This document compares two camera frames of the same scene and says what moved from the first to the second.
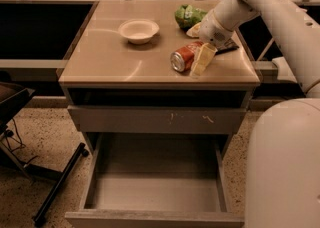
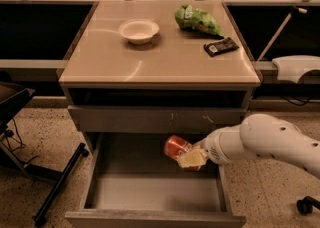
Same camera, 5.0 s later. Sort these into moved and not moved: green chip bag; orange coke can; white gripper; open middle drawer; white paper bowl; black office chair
Moved: white gripper; orange coke can
Not moved: green chip bag; black office chair; open middle drawer; white paper bowl
